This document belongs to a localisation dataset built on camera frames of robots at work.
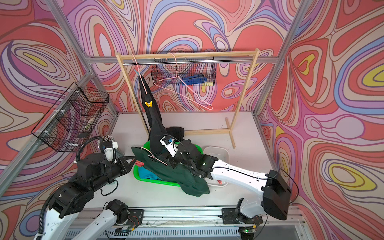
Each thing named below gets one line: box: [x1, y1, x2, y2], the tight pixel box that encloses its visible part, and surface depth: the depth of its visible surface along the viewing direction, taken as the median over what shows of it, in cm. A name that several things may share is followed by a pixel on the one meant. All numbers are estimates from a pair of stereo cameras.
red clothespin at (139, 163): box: [135, 160, 145, 167], surface depth 66 cm
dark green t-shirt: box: [131, 146, 210, 198], surface depth 75 cm
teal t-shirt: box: [138, 166, 162, 181], surface depth 80 cm
